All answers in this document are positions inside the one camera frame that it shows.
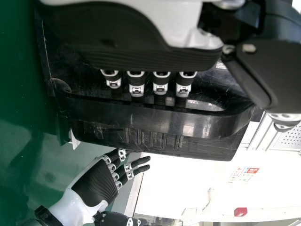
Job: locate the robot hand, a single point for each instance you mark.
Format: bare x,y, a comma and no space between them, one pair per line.
131,35
94,186

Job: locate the white perforated panel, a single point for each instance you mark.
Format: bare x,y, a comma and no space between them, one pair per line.
291,139

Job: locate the red wall box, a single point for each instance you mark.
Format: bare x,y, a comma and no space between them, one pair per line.
240,211

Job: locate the red and white wall sign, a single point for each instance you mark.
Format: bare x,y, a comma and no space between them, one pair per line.
244,174

